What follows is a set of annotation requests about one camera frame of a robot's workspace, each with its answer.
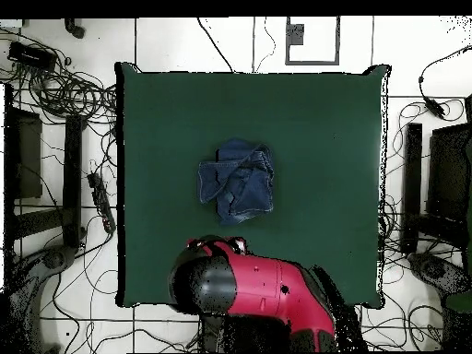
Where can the blue denim jeans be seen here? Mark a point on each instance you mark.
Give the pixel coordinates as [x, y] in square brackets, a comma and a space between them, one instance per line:
[243, 184]

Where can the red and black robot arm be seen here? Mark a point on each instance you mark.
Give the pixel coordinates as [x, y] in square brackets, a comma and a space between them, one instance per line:
[280, 291]

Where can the black power strip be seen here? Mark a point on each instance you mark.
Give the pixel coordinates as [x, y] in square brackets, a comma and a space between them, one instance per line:
[101, 201]

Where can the dark green table cloth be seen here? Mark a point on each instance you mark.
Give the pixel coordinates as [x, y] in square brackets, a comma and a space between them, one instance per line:
[166, 129]

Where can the black stand bar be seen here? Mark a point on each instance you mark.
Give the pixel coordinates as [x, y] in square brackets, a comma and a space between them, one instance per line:
[72, 177]
[412, 177]

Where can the dark grey stand foot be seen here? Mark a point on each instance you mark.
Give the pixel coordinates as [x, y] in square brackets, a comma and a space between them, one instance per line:
[431, 267]
[53, 260]

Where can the small dark grey square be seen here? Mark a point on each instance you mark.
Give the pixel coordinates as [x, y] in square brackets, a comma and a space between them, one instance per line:
[295, 35]

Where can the small black curved object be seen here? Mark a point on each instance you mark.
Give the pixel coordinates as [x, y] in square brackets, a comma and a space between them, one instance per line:
[77, 32]

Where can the black power adapter box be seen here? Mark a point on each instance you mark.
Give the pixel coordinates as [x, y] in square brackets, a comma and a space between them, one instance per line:
[31, 55]

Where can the dark green fabric piece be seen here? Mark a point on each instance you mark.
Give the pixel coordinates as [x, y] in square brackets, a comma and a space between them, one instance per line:
[459, 302]

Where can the grey square frame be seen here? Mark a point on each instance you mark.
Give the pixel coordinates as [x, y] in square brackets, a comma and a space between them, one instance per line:
[312, 62]

